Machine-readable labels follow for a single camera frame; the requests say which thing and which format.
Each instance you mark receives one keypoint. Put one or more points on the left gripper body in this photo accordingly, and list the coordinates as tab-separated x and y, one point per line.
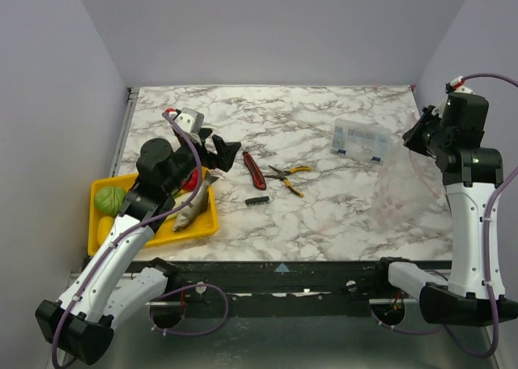
185	156

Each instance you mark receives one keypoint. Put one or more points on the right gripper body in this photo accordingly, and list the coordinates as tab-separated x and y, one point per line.
423	130

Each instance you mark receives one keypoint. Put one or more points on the green toy celery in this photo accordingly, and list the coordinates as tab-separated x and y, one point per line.
179	204

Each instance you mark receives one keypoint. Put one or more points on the toy fish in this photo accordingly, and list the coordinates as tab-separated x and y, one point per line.
186	216

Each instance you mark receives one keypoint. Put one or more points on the clear zip top bag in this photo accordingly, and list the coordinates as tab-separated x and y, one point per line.
406	186

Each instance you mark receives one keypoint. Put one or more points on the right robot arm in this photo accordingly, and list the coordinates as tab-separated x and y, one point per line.
474	294

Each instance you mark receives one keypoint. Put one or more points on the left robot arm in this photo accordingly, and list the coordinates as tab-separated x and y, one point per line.
82	322

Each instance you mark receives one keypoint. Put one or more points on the red toy tomato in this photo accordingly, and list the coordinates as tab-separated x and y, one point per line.
191	183

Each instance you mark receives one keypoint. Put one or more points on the red black utility knife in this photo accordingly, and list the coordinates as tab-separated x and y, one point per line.
257	177

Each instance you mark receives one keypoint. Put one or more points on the black comb piece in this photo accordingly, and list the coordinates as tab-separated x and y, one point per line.
255	201

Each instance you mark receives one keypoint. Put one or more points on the clear screw organizer box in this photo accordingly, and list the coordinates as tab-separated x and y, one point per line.
360	141

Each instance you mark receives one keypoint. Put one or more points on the yellow plastic tray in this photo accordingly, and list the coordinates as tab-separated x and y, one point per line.
206	224

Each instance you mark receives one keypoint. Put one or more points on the green toy cabbage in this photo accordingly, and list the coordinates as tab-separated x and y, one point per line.
108	200

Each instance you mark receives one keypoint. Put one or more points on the yellow toy lemon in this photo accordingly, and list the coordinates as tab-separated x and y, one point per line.
104	228

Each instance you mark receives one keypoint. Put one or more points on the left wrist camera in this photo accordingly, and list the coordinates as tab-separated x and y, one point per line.
189	120

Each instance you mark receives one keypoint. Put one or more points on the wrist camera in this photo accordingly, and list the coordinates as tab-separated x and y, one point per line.
189	120
458	85

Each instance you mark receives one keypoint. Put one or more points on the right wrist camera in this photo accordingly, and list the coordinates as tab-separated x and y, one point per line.
458	85

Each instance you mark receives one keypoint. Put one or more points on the yellow handled pliers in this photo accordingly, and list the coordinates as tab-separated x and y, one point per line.
282	174

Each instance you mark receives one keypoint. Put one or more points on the black base frame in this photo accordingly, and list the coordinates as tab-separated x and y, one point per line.
265	289

